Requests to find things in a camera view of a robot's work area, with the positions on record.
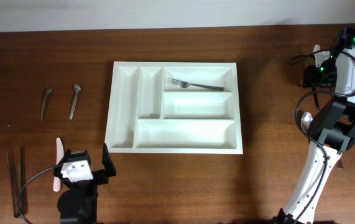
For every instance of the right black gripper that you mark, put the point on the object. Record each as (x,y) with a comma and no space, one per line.
(311,78)

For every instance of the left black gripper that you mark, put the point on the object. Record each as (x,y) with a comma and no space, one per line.
(99,177)

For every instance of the metal fork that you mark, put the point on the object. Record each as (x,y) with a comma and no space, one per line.
(310,62)
(183,84)

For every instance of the metal tablespoon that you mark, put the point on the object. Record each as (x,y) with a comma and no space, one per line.
(306,120)
(339,164)

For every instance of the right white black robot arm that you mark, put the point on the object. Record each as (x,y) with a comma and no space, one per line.
(331,132)

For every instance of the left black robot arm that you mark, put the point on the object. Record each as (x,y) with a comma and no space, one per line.
(78,204)

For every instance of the white plastic knife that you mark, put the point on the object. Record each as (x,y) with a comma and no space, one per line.
(57,184)

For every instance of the metal tweezers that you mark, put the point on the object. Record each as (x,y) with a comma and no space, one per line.
(15,172)

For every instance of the right small metal teaspoon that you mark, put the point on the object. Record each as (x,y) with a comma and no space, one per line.
(77,88)

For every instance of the small metal teaspoon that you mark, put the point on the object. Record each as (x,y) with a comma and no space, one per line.
(47,93)
(77,88)

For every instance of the left small metal teaspoon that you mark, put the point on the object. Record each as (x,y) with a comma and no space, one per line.
(47,93)

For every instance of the white plastic cutlery tray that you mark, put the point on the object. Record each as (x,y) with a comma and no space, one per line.
(148,115)

